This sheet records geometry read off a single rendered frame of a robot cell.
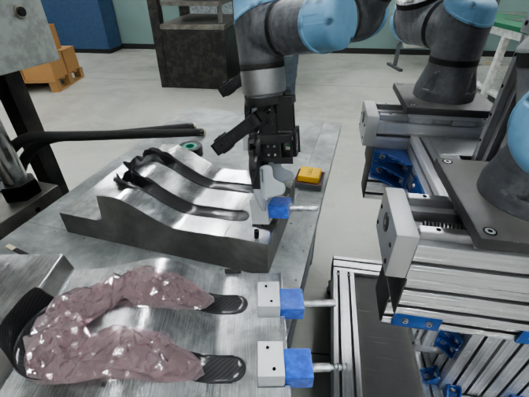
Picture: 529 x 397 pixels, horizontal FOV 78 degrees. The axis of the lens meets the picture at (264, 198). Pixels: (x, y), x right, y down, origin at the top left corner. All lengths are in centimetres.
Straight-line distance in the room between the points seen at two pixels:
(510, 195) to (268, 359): 40
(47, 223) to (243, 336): 62
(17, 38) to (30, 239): 62
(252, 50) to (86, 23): 722
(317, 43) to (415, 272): 38
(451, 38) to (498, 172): 47
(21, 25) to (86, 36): 650
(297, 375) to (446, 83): 76
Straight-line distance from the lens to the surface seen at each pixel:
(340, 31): 48
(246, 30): 56
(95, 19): 761
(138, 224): 74
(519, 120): 37
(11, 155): 110
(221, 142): 62
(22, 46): 129
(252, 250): 64
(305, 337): 156
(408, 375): 132
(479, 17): 96
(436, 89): 97
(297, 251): 74
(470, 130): 103
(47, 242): 91
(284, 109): 57
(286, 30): 50
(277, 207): 63
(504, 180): 56
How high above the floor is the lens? 131
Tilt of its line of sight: 35 degrees down
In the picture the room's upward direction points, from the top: straight up
